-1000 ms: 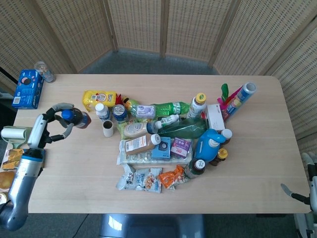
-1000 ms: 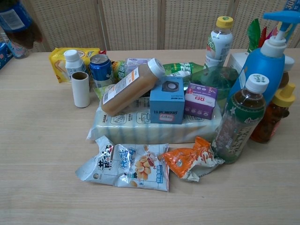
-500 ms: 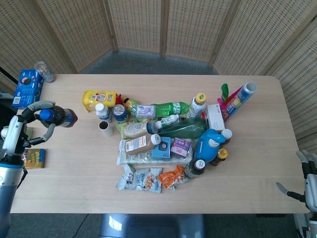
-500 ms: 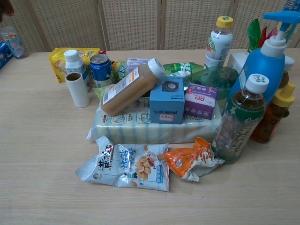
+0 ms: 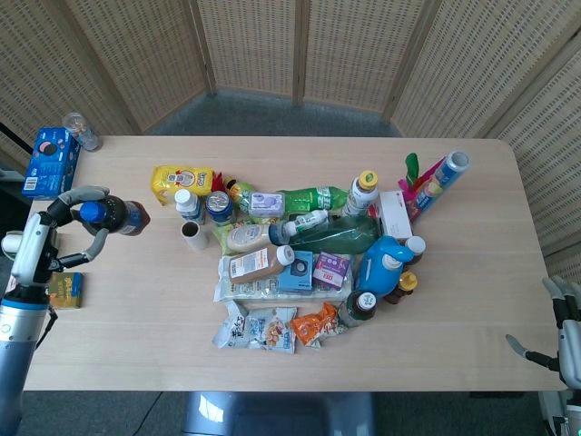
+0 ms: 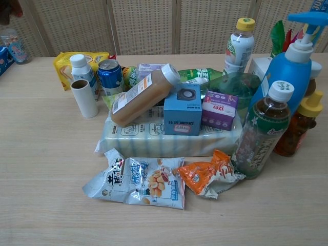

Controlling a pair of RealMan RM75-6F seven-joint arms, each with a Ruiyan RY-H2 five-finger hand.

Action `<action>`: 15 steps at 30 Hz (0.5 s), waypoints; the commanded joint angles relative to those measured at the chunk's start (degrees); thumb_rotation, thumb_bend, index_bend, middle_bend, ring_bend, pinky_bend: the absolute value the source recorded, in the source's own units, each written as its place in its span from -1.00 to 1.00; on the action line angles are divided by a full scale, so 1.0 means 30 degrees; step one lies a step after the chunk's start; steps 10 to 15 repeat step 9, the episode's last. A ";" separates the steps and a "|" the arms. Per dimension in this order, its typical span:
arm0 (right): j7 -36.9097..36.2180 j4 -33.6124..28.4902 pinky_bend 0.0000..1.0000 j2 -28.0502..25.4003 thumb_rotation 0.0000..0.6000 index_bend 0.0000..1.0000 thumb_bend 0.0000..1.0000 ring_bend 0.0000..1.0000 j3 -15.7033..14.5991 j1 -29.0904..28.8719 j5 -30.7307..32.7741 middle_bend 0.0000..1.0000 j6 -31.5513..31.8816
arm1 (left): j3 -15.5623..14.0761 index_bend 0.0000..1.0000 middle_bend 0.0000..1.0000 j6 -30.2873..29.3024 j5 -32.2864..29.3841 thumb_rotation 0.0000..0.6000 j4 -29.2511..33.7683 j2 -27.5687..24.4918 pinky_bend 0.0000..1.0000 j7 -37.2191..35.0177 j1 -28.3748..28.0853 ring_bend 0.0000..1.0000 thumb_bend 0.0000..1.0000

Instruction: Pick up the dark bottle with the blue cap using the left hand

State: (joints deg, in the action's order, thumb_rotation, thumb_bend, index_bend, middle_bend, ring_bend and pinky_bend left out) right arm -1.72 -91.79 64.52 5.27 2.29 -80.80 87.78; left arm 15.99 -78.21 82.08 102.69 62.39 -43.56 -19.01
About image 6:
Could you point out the blue speaker box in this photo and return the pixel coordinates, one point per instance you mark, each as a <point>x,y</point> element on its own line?
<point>182,112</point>

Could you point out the sponge multipack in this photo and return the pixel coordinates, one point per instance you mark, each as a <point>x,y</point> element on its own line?
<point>153,143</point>

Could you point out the brown milk tea bottle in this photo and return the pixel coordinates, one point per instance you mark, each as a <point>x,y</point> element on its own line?
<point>141,97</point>

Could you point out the purple wipes pack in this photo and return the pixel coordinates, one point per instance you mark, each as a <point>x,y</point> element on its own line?
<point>148,70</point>

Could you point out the purple carton box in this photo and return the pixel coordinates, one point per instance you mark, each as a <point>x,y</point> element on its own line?
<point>219,112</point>

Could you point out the yellow green snack pack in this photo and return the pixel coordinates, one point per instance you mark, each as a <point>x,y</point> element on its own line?
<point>130,77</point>

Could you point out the green plastic packet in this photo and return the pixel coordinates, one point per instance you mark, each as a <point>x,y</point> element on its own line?
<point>111,99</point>

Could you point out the green soda bottle with label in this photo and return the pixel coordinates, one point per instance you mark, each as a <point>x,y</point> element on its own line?
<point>197,74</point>

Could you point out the white blue peanut bag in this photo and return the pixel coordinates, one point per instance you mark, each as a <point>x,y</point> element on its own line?
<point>143,184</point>

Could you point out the orange snack bag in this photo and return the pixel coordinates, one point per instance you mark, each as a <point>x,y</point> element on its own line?
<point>205,174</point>

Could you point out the blue drink can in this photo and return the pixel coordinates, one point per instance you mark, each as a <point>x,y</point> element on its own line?
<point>110,77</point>

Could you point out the clear green plastic bottle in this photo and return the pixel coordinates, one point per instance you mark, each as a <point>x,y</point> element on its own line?
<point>238,87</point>

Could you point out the cardboard tube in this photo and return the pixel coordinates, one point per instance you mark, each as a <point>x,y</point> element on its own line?
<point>84,100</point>

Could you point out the small white milk bottle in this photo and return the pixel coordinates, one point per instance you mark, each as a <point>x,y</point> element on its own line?
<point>80,74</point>

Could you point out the green label tea bottle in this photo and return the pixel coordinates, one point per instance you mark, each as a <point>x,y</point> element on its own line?
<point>261,135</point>

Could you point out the woven bamboo folding screen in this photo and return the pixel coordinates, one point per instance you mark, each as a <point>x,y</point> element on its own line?
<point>143,25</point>

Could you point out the white bottle yellow cap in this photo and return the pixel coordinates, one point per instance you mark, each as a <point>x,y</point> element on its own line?
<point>239,51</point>

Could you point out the white cardboard box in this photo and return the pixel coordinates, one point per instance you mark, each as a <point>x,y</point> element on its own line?
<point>258,68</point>

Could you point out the yellow chips bag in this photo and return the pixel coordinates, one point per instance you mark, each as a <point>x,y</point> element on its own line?
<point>64,66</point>

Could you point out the blue pump detergent bottle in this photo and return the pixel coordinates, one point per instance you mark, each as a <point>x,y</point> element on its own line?
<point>284,77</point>

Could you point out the honey bottle yellow cap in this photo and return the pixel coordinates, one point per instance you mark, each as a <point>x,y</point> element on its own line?
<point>297,130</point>

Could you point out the green pink feather shuttlecock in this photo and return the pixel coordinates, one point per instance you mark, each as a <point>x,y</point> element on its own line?
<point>278,36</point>

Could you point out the brown bottle white cap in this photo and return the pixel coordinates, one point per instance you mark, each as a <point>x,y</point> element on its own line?
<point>314,77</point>

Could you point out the clear plastic jar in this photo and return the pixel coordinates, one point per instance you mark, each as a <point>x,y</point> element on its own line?
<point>18,50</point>

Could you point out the blue cookie box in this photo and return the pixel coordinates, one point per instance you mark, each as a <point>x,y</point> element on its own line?
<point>5,62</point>

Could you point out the blue cling wrap roll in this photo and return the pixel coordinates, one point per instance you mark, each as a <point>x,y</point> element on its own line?
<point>319,6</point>

